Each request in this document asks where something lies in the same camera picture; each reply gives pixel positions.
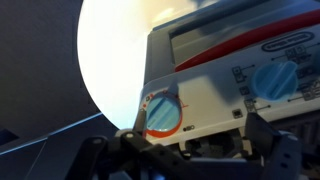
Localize red oven door handle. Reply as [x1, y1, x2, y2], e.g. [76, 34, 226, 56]
[174, 8, 320, 73]

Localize blue knob with orange ring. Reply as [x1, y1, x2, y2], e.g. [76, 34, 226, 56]
[143, 91, 184, 138]

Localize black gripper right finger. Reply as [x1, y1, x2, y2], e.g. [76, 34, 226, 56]
[245, 112, 303, 180]

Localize black stovetop burner grates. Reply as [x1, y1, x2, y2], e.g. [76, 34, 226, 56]
[181, 113, 320, 161]

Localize large blue ridged oven knob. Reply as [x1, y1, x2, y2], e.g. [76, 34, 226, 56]
[250, 60, 300, 103]

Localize grey toy oven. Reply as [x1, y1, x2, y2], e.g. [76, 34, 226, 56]
[138, 0, 320, 161]

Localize toy oven door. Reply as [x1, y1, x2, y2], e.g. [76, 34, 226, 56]
[145, 0, 320, 84]

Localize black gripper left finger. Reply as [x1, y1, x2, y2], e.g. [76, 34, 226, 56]
[64, 109, 204, 180]

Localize oval oven logo badge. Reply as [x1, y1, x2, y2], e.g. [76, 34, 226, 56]
[261, 30, 316, 53]

